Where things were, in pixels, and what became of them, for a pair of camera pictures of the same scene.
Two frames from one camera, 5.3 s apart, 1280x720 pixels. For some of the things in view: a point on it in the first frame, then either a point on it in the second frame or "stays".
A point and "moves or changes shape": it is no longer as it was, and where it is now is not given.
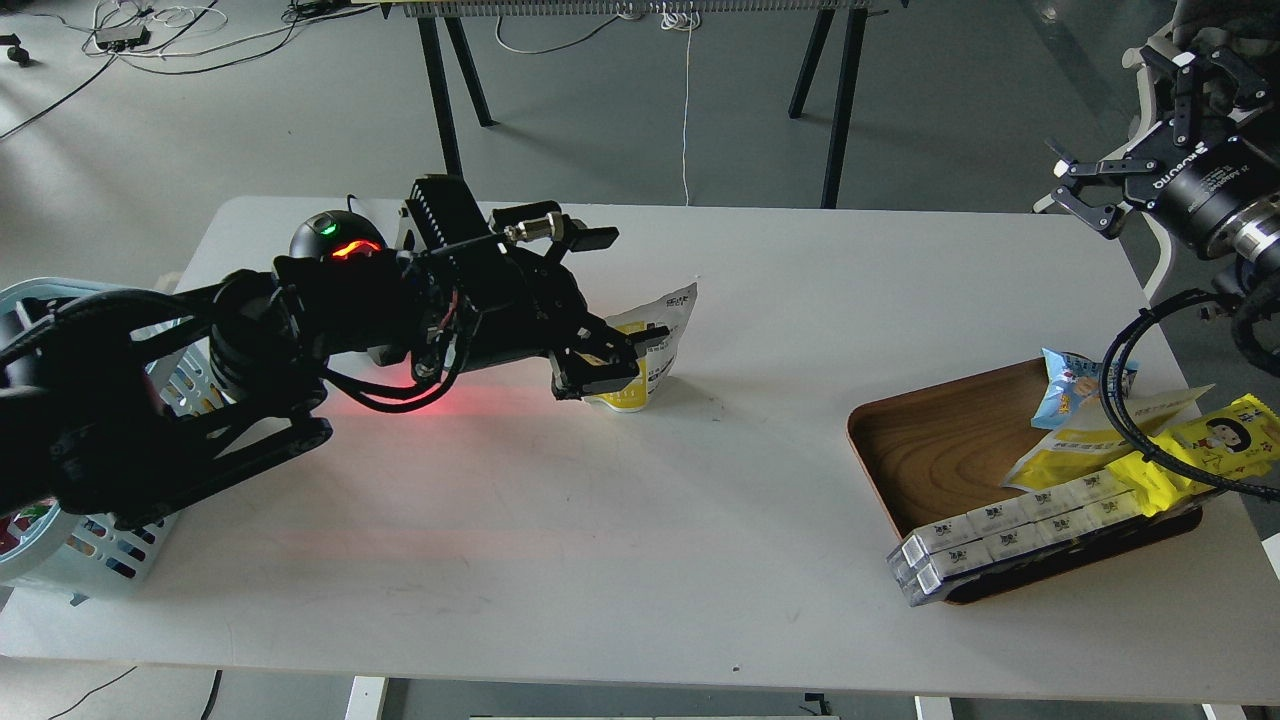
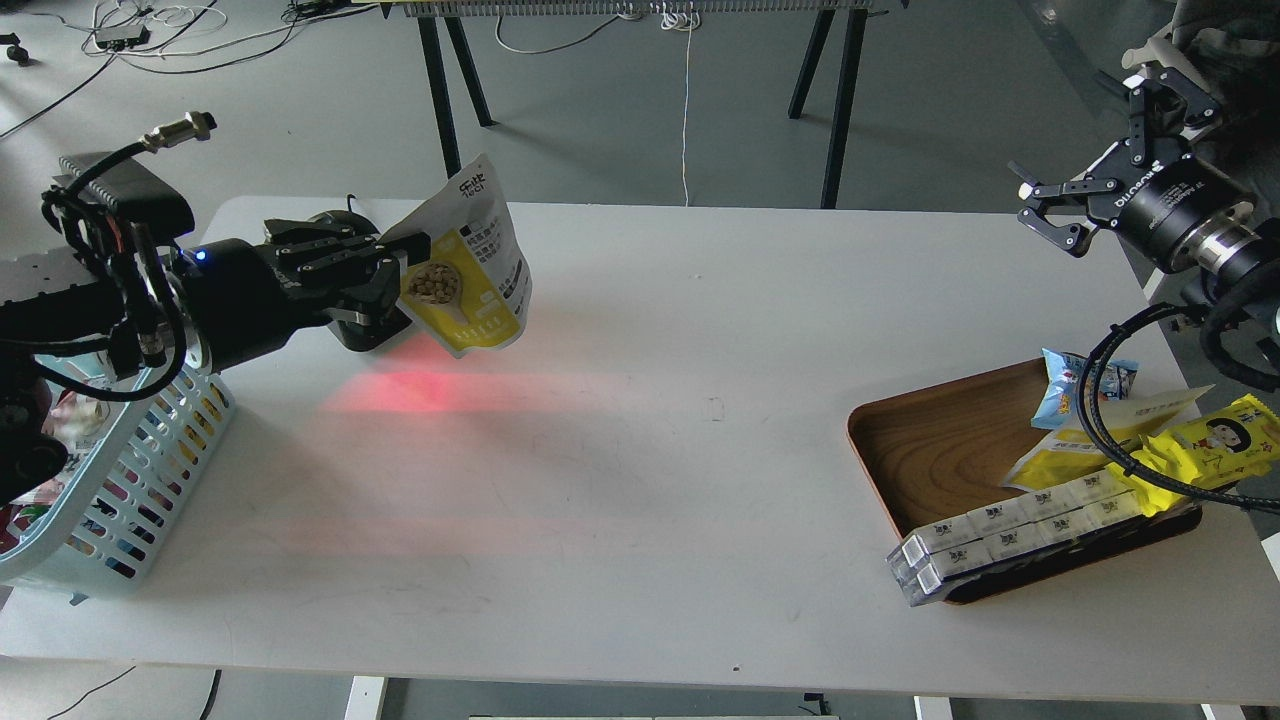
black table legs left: (445, 128) stays
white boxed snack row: (934, 552) stays
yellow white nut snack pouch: (654, 361) moves or changes shape
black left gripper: (519, 305) -> (241, 298)
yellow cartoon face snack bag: (1235, 441) stays
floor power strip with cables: (117, 38) stays
